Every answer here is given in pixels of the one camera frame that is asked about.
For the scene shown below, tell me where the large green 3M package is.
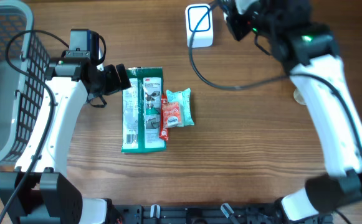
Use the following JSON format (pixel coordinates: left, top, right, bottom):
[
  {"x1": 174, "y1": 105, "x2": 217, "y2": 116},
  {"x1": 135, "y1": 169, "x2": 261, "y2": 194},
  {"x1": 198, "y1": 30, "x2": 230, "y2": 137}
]
[{"x1": 121, "y1": 67, "x2": 166, "y2": 154}]

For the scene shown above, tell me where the red yogurt label sleeve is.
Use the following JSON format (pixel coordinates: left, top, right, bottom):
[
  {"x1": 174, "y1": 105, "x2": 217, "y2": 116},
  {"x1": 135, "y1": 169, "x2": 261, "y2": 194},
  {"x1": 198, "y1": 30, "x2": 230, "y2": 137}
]
[{"x1": 162, "y1": 101, "x2": 183, "y2": 128}]

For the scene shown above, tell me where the light teal snack pouch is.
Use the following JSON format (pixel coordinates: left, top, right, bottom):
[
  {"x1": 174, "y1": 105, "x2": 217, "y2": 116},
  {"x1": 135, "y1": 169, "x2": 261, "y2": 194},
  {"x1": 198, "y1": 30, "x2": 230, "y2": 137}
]
[{"x1": 166, "y1": 88, "x2": 194, "y2": 127}]

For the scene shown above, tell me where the yogurt bottle red label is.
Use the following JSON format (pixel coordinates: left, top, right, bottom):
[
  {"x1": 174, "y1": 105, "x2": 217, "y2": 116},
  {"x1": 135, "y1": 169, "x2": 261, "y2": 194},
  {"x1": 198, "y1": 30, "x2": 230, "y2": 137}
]
[{"x1": 293, "y1": 88, "x2": 306, "y2": 105}]

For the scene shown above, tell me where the red chocolate bar packet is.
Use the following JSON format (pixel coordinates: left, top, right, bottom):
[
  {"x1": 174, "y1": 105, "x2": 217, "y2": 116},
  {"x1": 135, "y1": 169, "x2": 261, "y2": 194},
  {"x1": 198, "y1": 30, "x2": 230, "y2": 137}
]
[{"x1": 159, "y1": 95, "x2": 169, "y2": 141}]

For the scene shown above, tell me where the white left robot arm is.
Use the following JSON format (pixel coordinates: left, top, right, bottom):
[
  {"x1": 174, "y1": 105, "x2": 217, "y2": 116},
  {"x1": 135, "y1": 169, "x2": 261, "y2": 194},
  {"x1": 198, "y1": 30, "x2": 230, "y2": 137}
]
[{"x1": 0, "y1": 29, "x2": 131, "y2": 223}]

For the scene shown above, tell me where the white barcode scanner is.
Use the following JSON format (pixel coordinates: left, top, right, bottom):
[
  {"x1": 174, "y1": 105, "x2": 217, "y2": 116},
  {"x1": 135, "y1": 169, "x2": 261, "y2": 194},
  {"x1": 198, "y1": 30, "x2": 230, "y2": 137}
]
[{"x1": 184, "y1": 4, "x2": 214, "y2": 48}]

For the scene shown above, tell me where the dark grey plastic basket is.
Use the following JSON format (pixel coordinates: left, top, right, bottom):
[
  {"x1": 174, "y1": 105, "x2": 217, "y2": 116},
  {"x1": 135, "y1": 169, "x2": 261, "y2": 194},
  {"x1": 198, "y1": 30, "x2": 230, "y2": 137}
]
[{"x1": 0, "y1": 1, "x2": 50, "y2": 166}]

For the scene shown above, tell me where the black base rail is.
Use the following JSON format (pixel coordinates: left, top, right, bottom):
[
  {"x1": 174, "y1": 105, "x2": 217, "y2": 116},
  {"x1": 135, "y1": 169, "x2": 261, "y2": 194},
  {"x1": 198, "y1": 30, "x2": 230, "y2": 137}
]
[{"x1": 108, "y1": 203, "x2": 288, "y2": 224}]

